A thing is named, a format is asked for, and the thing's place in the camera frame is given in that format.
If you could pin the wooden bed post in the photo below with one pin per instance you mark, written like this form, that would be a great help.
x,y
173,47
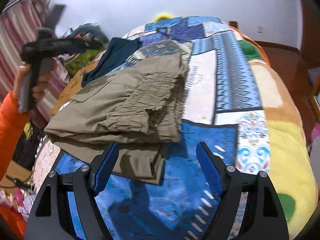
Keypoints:
x,y
233,24

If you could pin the orange left sleeve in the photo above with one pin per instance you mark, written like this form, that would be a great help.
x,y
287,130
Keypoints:
x,y
12,125

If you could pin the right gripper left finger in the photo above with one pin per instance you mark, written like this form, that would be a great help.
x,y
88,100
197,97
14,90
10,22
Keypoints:
x,y
65,206

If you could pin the khaki pants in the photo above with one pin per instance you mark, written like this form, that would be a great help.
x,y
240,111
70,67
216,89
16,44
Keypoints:
x,y
139,107

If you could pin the blue patchwork bedspread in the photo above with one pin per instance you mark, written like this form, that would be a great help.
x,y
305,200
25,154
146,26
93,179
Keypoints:
x,y
222,107

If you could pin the person's left hand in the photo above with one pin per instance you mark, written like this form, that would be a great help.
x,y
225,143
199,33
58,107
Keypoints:
x,y
38,91

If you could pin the white wall socket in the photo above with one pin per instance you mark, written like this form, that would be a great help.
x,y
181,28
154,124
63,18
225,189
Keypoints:
x,y
260,29

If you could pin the dark navy folded garment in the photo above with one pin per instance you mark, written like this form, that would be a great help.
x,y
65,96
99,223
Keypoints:
x,y
116,54

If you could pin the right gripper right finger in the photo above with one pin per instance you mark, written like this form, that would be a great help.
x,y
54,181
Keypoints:
x,y
263,216

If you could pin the striped pink curtain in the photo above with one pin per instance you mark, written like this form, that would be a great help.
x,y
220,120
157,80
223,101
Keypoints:
x,y
19,25

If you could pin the grey plush toy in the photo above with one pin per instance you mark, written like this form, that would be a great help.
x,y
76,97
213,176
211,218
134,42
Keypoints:
x,y
92,30

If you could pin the yellow pillow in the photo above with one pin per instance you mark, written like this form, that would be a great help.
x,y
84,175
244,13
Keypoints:
x,y
163,16

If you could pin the yellow green plush blanket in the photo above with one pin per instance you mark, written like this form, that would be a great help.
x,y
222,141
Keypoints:
x,y
290,169

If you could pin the green patterned bag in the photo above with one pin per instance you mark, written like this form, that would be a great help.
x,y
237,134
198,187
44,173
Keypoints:
x,y
77,61

